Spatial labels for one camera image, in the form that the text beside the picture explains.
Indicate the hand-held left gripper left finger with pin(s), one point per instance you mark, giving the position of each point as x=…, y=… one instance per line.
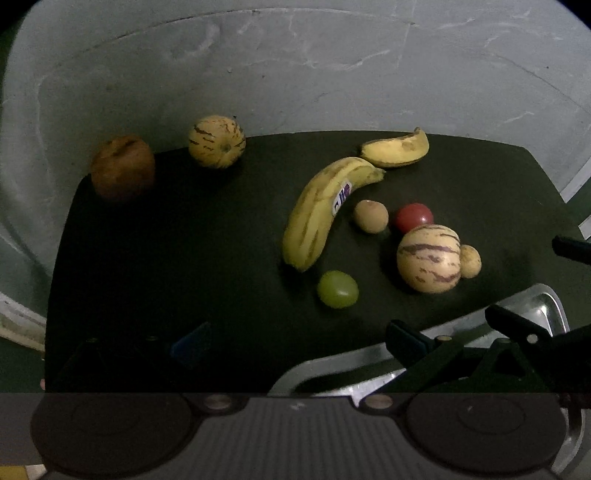
x=194, y=344

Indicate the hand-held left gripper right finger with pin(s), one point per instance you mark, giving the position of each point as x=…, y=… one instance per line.
x=406, y=344

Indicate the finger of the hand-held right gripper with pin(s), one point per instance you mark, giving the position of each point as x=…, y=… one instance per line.
x=572, y=249
x=512, y=321

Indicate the small yellow-brown fruit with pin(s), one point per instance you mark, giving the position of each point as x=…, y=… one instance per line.
x=472, y=262

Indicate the large striped pepino melon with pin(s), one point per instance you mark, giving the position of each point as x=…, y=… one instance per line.
x=429, y=258

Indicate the silver metal tray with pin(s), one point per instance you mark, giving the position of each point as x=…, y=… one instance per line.
x=318, y=376

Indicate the red tomato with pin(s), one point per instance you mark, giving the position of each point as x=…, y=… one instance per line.
x=413, y=216

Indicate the brown round kiwi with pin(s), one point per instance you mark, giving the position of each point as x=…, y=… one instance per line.
x=371, y=216

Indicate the large banana with sticker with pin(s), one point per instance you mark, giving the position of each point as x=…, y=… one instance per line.
x=314, y=217

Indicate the green grape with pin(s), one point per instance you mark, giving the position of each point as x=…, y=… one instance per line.
x=337, y=289

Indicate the brown-red apple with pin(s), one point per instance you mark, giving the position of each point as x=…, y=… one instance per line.
x=122, y=168

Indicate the small yellow banana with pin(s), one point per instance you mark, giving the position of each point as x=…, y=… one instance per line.
x=397, y=152

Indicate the small striped pepino melon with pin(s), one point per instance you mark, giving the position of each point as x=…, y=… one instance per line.
x=217, y=143

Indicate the dirty white frame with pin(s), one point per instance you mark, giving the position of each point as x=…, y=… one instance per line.
x=18, y=323

